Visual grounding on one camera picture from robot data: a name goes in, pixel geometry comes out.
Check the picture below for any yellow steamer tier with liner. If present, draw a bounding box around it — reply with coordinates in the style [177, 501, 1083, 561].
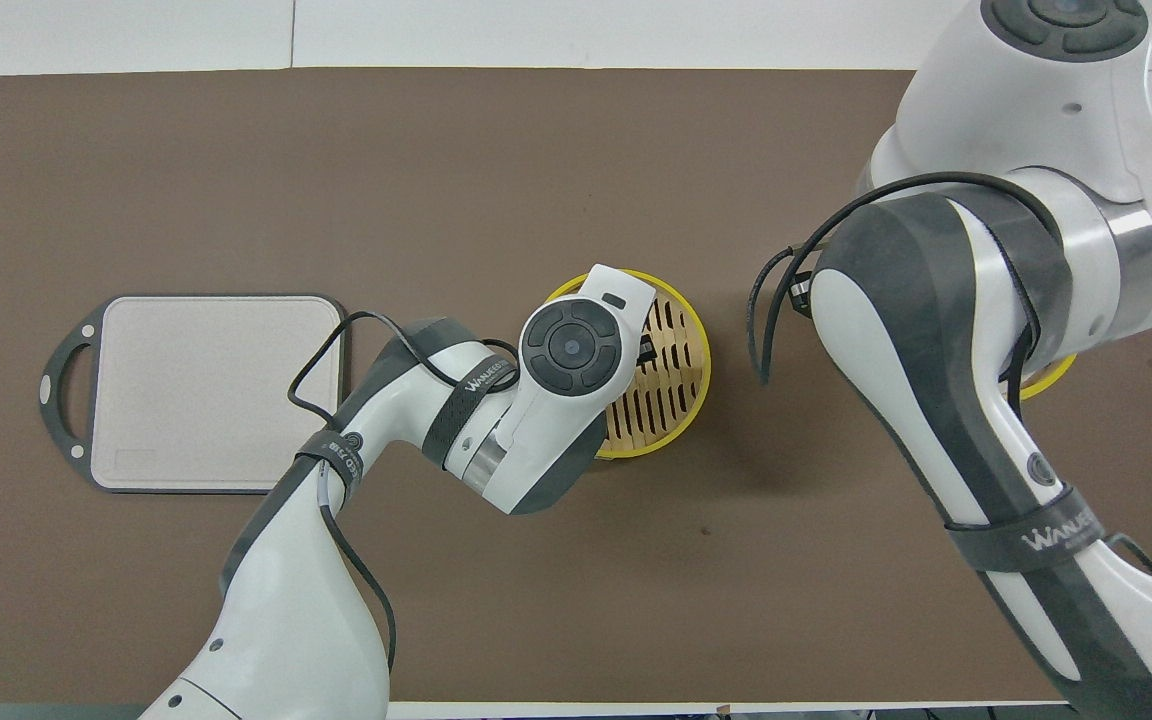
[1019, 353, 1078, 401]

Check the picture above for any yellow bamboo steamer base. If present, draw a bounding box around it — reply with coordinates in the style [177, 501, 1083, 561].
[544, 270, 713, 461]

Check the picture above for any brown table mat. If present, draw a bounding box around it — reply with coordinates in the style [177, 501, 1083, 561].
[0, 68, 1152, 704]

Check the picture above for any white cutting board grey rim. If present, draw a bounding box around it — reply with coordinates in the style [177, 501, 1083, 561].
[39, 293, 347, 495]

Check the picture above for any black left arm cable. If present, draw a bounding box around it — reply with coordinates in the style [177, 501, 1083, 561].
[286, 310, 522, 673]

